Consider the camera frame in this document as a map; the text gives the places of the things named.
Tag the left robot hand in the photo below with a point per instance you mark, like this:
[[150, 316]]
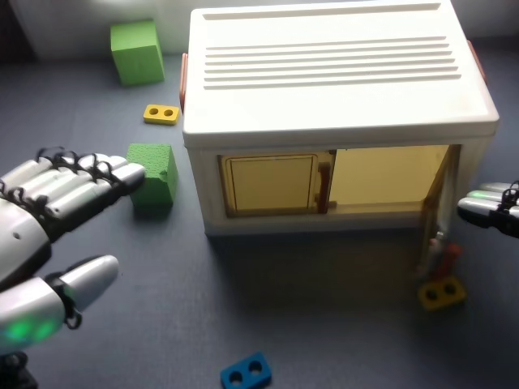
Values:
[[28, 227]]

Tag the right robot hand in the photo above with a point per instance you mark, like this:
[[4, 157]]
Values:
[[486, 206]]

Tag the yellow two-hole block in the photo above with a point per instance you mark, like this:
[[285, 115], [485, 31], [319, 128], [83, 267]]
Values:
[[442, 302], [161, 118]]

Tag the small green foam block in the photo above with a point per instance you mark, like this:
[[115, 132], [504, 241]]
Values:
[[156, 182]]

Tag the grey table cloth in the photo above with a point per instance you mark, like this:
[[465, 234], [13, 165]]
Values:
[[162, 283]]

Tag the white plastic storage box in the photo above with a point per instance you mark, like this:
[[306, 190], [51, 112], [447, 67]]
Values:
[[324, 97]]

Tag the large green foam block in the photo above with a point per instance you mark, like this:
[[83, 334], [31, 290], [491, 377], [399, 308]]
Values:
[[138, 56]]

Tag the blue two-hole block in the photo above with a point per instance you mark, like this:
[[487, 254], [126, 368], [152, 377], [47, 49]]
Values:
[[245, 379]]

